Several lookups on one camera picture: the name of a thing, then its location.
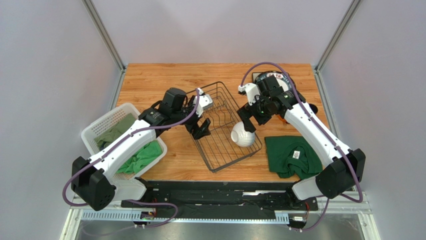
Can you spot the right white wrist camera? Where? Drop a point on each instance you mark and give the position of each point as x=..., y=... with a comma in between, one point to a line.
x=251, y=91

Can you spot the dark blue mug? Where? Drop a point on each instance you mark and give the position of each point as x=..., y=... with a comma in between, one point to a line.
x=314, y=108

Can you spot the orange mug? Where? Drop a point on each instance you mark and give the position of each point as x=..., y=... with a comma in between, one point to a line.
x=282, y=119

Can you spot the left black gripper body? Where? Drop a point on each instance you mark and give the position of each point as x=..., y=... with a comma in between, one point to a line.
x=191, y=125

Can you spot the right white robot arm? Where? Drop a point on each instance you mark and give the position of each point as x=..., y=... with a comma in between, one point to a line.
x=341, y=167

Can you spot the white plastic basket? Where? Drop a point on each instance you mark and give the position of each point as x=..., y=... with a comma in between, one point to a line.
x=108, y=120

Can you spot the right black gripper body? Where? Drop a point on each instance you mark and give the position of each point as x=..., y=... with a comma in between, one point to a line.
x=247, y=112

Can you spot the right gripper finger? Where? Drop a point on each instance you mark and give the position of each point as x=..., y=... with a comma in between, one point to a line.
x=248, y=126
x=244, y=113

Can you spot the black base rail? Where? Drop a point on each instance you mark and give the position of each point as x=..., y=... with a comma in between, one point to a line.
x=223, y=201

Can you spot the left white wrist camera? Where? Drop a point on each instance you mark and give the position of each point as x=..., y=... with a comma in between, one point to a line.
x=202, y=102

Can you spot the white green-rimmed round plate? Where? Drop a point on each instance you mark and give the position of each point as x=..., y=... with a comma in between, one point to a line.
x=284, y=84

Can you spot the dark green folded cloth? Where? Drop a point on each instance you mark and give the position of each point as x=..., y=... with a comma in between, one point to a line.
x=289, y=155

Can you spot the square floral plate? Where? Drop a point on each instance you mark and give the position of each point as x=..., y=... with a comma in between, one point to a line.
x=256, y=76

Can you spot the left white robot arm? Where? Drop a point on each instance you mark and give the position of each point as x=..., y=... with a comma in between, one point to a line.
x=93, y=179

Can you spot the black wire dish rack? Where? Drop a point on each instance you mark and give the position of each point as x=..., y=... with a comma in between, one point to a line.
x=218, y=150

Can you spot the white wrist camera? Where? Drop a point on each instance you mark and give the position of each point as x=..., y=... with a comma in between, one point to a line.
x=202, y=102
x=251, y=91

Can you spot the white ribbed bowl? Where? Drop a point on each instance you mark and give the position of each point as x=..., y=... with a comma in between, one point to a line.
x=241, y=137

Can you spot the bright green towel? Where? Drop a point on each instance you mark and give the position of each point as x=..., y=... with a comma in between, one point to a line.
x=141, y=159

